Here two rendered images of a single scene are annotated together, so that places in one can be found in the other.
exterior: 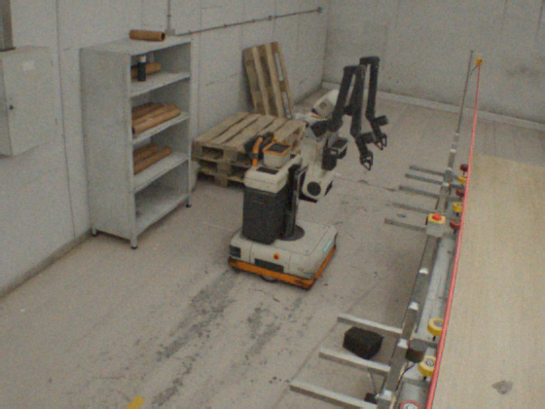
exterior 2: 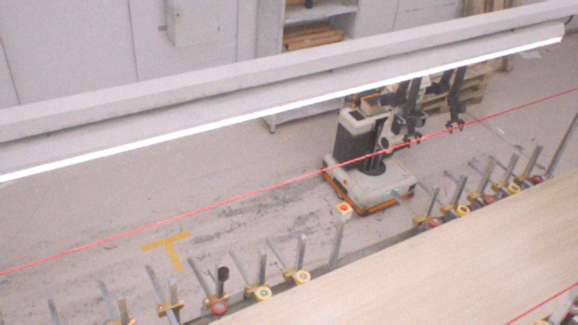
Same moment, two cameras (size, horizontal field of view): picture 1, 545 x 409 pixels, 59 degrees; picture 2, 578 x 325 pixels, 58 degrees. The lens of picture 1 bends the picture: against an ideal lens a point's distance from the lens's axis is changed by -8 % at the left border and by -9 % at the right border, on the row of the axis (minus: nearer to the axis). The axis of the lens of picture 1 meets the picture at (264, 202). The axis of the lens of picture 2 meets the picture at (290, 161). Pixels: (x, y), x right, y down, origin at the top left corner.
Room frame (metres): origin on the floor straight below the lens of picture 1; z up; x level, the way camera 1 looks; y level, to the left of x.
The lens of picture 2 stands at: (-0.01, -1.67, 3.26)
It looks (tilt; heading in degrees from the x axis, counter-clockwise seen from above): 39 degrees down; 35
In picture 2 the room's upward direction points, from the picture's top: 6 degrees clockwise
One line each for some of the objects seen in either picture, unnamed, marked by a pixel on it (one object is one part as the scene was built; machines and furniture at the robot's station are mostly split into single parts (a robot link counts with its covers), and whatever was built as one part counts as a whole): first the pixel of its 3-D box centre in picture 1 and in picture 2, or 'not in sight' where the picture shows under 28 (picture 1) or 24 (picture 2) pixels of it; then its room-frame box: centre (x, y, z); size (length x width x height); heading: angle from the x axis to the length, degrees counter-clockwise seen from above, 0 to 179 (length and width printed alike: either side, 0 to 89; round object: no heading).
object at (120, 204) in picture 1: (140, 136); (304, 50); (3.97, 1.05, 0.78); 0.90 x 0.45 x 1.55; 159
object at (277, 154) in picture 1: (277, 154); (375, 105); (3.49, -0.07, 0.87); 0.23 x 0.15 x 0.11; 159
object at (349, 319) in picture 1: (386, 330); (284, 263); (1.68, -0.55, 0.80); 0.43 x 0.03 x 0.04; 69
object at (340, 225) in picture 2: (422, 276); (337, 242); (1.93, -0.74, 0.93); 0.05 x 0.05 x 0.45; 69
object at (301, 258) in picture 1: (284, 245); (368, 175); (3.44, -0.17, 0.16); 0.67 x 0.64 x 0.25; 69
